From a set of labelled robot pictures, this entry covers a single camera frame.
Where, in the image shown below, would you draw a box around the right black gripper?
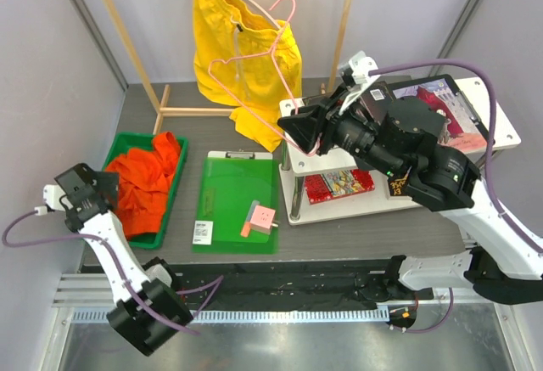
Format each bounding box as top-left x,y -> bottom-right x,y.
277,82 -> 403,179

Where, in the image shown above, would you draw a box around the pink wire hanger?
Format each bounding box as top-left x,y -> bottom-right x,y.
207,0 -> 323,158

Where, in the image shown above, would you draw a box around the orange shorts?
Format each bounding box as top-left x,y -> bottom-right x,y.
104,131 -> 182,239

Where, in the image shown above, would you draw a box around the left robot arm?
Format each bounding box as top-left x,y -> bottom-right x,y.
42,163 -> 193,357

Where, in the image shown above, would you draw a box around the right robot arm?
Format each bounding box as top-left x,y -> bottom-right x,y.
277,96 -> 542,306

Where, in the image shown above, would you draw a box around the yellow shorts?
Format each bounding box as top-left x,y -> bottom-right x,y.
193,0 -> 302,152

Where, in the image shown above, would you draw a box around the black hardcover book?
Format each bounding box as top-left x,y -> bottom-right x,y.
299,81 -> 400,134

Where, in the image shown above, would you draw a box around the green plastic tray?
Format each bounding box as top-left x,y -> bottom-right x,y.
101,132 -> 189,250

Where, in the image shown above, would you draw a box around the red treehouse book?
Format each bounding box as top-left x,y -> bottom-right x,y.
305,169 -> 375,205

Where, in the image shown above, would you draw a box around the white two-tier shelf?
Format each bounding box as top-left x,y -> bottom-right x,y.
280,77 -> 521,226

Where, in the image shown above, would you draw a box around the wooden clothes rack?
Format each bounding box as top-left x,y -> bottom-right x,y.
102,0 -> 352,135

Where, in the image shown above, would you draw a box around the pink cube power adapter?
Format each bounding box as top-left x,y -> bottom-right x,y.
249,205 -> 278,235

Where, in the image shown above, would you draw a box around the green clipboard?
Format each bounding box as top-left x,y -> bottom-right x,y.
192,151 -> 279,255

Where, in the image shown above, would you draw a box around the black yellow treehouse book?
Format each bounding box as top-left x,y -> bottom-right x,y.
386,173 -> 411,200

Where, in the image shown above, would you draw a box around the orange blue highlighter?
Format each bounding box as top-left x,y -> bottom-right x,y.
240,200 -> 260,238

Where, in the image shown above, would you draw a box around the illustrated red castle book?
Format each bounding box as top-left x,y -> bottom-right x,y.
392,82 -> 488,154

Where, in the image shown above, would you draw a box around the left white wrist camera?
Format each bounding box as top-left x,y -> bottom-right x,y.
34,184 -> 72,216

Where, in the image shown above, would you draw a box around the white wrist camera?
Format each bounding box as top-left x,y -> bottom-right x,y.
34,184 -> 72,216
339,51 -> 380,115

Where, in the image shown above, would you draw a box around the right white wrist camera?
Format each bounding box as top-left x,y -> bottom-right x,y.
339,51 -> 380,115

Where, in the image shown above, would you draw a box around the aluminium rail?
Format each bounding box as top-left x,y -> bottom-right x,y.
53,268 -> 521,325

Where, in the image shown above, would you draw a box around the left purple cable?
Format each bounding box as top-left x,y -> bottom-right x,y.
2,211 -> 203,337

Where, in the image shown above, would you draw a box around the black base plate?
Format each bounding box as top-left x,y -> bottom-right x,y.
165,260 -> 434,308

